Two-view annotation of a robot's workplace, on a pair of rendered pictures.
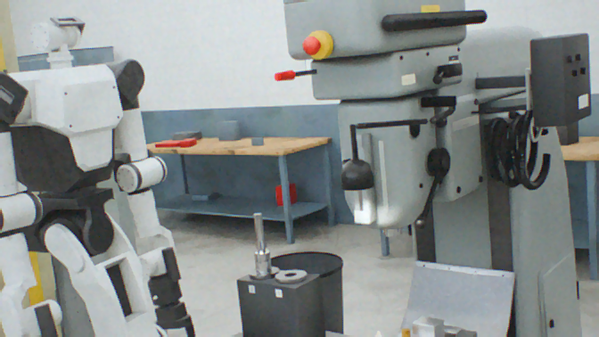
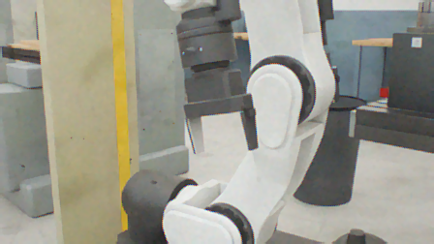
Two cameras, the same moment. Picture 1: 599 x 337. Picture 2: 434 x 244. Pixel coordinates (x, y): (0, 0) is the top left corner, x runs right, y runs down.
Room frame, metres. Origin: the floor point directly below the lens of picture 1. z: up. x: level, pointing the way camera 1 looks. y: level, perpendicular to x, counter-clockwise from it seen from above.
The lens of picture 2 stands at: (0.88, 0.59, 1.16)
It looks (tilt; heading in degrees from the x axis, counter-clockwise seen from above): 14 degrees down; 4
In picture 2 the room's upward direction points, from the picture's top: straight up
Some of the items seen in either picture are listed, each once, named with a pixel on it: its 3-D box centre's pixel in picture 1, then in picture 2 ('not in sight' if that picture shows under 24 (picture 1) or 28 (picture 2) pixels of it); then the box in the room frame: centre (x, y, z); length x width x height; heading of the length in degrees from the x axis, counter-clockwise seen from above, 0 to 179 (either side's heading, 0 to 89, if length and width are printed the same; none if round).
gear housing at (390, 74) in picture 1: (389, 71); not in sight; (1.78, -0.24, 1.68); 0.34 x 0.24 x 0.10; 141
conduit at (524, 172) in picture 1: (508, 149); not in sight; (1.83, -0.54, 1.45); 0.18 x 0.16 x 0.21; 141
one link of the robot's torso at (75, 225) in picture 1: (78, 233); not in sight; (1.86, 0.59, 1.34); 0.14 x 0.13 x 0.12; 150
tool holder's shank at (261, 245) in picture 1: (259, 232); not in sight; (2.05, 0.13, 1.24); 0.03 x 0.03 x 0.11
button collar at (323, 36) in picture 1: (319, 45); not in sight; (1.57, -0.07, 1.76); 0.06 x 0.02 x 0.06; 51
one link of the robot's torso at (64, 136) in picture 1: (53, 121); not in sight; (1.88, 0.62, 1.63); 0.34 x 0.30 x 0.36; 150
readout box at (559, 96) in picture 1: (563, 78); not in sight; (1.77, -0.66, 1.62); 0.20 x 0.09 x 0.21; 141
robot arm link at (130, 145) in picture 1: (133, 149); not in sight; (2.04, 0.46, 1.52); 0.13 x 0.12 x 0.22; 147
